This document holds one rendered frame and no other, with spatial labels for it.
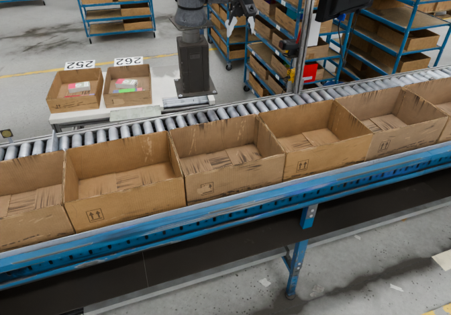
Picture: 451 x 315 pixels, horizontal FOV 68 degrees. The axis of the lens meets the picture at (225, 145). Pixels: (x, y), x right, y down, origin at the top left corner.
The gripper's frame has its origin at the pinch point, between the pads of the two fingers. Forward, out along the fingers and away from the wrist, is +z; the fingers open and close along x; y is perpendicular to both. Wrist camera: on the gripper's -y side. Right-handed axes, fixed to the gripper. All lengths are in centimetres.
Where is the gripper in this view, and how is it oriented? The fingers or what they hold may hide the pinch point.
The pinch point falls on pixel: (240, 35)
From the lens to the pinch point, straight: 153.2
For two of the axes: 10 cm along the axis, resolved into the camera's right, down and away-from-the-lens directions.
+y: -4.0, -6.1, 6.8
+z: -0.6, 7.6, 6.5
